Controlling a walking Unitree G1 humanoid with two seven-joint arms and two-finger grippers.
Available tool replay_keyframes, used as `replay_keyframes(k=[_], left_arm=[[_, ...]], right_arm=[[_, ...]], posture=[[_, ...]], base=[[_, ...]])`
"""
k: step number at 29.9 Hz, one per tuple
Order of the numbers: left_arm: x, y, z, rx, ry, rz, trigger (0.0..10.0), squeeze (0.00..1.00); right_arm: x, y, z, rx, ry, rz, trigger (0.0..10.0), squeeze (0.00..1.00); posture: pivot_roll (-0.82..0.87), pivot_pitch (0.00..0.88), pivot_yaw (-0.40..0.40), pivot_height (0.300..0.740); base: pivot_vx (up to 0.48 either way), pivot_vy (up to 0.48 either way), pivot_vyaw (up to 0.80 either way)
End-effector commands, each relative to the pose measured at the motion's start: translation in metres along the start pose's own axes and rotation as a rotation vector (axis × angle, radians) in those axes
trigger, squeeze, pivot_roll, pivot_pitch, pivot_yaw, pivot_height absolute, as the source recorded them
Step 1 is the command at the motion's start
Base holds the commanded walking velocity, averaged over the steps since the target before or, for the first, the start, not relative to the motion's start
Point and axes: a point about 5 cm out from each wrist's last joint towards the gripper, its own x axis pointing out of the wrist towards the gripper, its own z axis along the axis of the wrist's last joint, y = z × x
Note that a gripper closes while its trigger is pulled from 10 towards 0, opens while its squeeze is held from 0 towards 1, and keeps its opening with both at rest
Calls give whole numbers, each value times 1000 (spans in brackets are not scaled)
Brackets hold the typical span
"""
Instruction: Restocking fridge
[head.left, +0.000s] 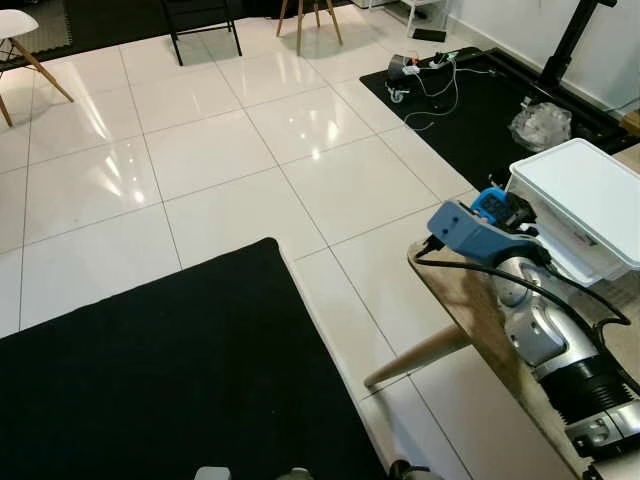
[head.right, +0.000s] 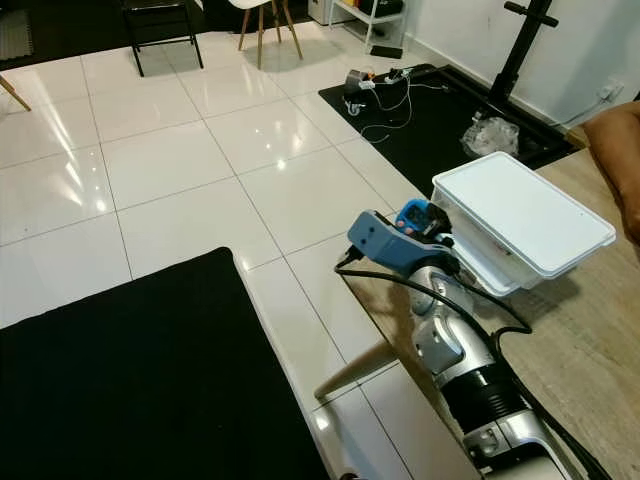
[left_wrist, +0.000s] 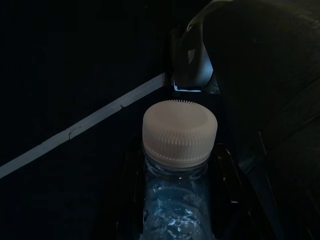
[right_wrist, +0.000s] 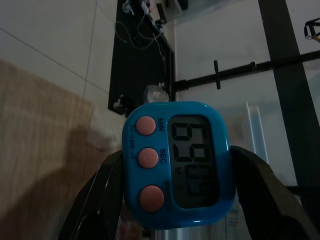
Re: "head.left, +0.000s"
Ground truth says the blue digital timer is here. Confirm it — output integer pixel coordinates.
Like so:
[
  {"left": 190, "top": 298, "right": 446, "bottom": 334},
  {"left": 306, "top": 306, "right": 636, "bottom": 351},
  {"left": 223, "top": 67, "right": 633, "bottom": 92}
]
[{"left": 470, "top": 187, "right": 511, "bottom": 226}]

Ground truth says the small white lidded container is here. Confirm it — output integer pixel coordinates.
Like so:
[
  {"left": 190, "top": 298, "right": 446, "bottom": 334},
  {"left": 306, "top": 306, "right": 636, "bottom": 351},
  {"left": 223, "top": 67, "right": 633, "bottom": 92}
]
[{"left": 530, "top": 225, "right": 626, "bottom": 291}]

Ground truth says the large white lidded container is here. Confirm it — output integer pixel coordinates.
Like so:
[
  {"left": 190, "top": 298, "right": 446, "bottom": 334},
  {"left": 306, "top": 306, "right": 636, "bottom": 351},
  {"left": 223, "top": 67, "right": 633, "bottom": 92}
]
[{"left": 507, "top": 138, "right": 640, "bottom": 273}]

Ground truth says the clear plastic bag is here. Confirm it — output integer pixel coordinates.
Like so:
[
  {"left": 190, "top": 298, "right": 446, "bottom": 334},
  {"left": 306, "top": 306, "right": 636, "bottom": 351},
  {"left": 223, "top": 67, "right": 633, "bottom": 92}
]
[{"left": 510, "top": 100, "right": 573, "bottom": 153}]

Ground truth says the black floor mat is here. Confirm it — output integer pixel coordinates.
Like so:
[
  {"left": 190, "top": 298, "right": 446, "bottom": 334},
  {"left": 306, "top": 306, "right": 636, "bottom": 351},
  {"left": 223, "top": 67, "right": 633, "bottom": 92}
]
[{"left": 360, "top": 45, "right": 640, "bottom": 191}]

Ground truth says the light wooden dining table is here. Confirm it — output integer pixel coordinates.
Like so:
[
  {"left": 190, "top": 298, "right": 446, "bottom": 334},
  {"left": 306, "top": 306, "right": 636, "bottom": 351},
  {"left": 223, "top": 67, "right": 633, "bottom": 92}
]
[{"left": 363, "top": 145, "right": 640, "bottom": 480}]

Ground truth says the black metal stand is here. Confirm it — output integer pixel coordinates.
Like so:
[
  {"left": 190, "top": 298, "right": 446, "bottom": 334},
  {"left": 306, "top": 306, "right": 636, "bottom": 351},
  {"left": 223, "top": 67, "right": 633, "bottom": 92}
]
[{"left": 490, "top": 0, "right": 640, "bottom": 141}]

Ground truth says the white shelf rack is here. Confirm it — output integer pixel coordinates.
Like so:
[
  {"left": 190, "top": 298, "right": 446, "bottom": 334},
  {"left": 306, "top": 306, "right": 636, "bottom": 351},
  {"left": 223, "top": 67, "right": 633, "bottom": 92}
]
[{"left": 403, "top": 0, "right": 453, "bottom": 43}]

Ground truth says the white chair with wooden legs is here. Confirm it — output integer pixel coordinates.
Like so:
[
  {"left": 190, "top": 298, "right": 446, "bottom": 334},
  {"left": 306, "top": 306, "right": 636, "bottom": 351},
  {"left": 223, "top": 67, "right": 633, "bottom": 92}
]
[
  {"left": 0, "top": 10, "right": 74, "bottom": 128},
  {"left": 277, "top": 0, "right": 343, "bottom": 56}
]

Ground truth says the black metal chair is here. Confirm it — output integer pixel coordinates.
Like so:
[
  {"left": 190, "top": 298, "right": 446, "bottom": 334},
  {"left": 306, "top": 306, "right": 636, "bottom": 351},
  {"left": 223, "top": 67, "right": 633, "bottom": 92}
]
[{"left": 160, "top": 0, "right": 243, "bottom": 66}]

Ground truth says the dark floor carpet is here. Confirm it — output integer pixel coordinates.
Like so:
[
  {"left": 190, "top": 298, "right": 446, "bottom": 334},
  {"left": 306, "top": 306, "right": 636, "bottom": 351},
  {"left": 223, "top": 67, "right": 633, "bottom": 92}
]
[{"left": 0, "top": 237, "right": 389, "bottom": 480}]

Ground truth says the white power strip with cables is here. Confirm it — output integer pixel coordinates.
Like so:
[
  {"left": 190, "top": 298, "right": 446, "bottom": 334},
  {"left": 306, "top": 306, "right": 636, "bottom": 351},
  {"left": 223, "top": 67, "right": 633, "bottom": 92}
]
[{"left": 385, "top": 52, "right": 483, "bottom": 133}]

